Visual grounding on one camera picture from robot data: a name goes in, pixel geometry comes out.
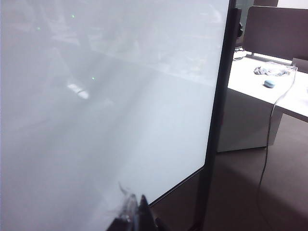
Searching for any grey flat panel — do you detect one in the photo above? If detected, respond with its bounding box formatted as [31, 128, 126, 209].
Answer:
[292, 57, 308, 73]

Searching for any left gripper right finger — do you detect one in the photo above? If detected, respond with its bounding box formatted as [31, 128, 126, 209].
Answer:
[137, 194, 156, 231]

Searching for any white office desk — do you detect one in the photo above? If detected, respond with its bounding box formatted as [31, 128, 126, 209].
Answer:
[216, 54, 308, 154]

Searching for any black whiteboard stand frame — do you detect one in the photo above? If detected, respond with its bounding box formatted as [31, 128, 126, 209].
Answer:
[149, 0, 243, 231]

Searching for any translucent white cable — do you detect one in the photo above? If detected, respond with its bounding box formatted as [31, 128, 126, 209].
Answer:
[257, 64, 299, 217]

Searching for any grey crumpled cloth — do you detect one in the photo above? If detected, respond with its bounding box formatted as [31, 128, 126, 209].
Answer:
[254, 66, 293, 77]

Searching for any white glass whiteboard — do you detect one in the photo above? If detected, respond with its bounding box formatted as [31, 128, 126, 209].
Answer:
[0, 0, 231, 231]

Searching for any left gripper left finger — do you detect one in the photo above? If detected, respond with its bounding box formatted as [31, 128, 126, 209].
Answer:
[105, 182, 139, 231]

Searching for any brown desk partition panel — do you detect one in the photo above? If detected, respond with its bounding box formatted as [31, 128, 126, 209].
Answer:
[245, 0, 308, 61]

